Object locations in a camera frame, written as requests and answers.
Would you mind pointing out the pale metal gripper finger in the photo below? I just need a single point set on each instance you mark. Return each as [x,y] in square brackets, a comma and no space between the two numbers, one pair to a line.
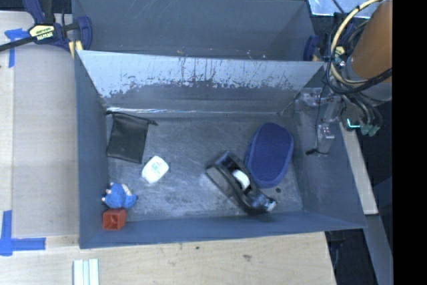
[325,138]
[307,98]

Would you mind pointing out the black tape dispenser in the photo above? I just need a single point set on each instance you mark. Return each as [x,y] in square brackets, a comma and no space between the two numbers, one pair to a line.
[233,182]

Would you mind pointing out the grey metal bin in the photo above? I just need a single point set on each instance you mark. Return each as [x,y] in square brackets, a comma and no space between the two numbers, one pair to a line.
[200,143]

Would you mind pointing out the white plastic floss box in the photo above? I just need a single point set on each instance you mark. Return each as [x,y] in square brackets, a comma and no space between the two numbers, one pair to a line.
[155,170]

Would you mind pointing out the black cloth pouch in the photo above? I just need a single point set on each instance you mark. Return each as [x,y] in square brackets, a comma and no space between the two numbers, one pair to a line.
[127,138]

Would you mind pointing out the blue toy animal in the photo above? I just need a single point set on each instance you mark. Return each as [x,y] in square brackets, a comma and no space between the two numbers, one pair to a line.
[117,196]

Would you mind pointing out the red-orange cube block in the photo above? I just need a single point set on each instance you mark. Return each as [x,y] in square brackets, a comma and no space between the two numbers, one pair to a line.
[114,219]

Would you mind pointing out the pale wood board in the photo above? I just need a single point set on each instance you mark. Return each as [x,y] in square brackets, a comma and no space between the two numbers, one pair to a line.
[43,143]

